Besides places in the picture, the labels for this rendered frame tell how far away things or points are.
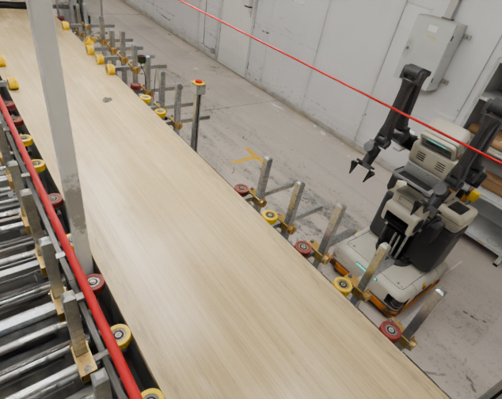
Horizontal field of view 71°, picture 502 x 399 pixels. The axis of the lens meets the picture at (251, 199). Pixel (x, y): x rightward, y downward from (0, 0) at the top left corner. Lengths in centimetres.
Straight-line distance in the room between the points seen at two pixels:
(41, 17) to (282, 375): 122
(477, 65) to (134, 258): 349
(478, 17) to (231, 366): 363
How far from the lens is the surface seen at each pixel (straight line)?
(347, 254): 275
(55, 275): 142
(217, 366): 127
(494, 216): 424
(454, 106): 417
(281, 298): 146
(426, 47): 403
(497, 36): 404
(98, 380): 102
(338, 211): 160
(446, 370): 283
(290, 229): 187
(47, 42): 110
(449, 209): 263
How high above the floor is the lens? 203
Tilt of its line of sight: 37 degrees down
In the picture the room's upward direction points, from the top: 12 degrees clockwise
